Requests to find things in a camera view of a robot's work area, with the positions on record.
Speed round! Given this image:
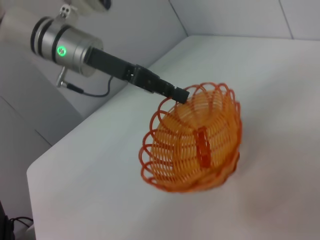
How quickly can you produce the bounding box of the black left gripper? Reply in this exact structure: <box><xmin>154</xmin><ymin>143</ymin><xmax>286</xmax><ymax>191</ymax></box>
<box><xmin>85</xmin><ymin>47</ymin><xmax>190</xmax><ymax>105</ymax></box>

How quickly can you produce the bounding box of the orange plastic wire basket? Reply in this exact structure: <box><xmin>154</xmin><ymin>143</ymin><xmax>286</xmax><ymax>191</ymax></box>
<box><xmin>138</xmin><ymin>81</ymin><xmax>243</xmax><ymax>193</ymax></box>

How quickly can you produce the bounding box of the black floor equipment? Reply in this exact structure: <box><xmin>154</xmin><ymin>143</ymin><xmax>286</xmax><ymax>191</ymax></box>
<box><xmin>0</xmin><ymin>199</ymin><xmax>11</xmax><ymax>240</ymax></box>

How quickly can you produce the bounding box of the black wrist cable with plug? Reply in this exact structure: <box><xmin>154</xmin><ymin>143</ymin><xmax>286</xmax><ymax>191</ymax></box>
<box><xmin>65</xmin><ymin>74</ymin><xmax>114</xmax><ymax>98</ymax></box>

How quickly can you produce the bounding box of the black floor cable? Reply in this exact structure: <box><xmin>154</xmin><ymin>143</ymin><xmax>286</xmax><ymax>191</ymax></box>
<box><xmin>8</xmin><ymin>215</ymin><xmax>35</xmax><ymax>229</ymax></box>

